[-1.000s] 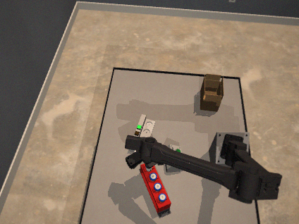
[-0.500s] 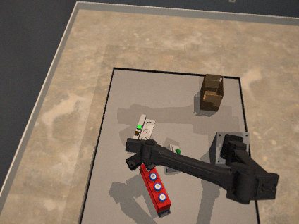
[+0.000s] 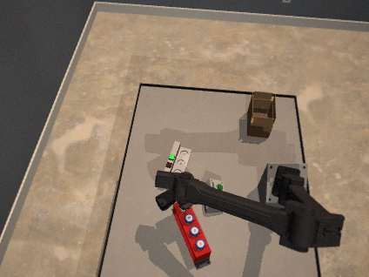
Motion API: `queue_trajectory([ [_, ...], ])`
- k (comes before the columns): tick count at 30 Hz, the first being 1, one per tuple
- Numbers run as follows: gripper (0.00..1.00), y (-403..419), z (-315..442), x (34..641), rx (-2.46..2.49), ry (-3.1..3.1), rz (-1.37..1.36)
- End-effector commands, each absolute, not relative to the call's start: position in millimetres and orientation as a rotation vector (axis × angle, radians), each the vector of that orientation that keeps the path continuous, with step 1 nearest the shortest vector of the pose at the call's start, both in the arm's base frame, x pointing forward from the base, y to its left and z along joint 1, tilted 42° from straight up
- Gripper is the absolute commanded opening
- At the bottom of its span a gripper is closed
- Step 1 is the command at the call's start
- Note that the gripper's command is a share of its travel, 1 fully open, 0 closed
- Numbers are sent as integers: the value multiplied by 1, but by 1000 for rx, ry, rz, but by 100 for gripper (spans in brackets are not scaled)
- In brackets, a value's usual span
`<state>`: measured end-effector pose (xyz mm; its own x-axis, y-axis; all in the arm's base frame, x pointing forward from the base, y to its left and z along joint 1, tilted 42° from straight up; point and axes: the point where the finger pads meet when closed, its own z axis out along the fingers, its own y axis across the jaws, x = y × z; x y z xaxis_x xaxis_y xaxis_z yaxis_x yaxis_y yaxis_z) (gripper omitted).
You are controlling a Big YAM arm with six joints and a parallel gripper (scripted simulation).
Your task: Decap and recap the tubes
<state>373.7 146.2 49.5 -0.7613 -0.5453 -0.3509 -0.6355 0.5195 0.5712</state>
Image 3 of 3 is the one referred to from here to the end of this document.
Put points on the grey key housing with blue and green keys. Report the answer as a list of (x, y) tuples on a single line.
[(218, 185)]

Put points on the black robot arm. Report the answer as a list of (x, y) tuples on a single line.
[(296, 224)]

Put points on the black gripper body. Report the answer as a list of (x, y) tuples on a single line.
[(186, 206)]

